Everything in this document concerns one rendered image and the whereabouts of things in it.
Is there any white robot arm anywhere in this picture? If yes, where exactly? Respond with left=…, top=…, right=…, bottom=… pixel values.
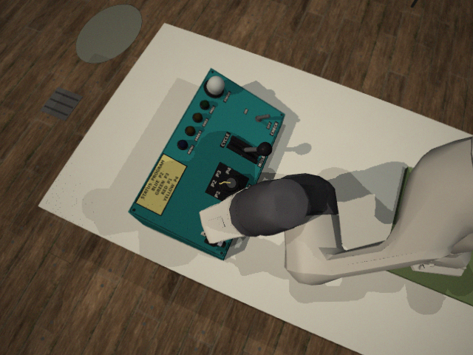
left=200, top=137, right=473, bottom=285

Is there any teal control console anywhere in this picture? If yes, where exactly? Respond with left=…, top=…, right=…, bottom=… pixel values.
left=128, top=68, right=285, bottom=260

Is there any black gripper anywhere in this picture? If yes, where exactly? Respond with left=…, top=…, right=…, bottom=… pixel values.
left=201, top=189, right=241, bottom=248

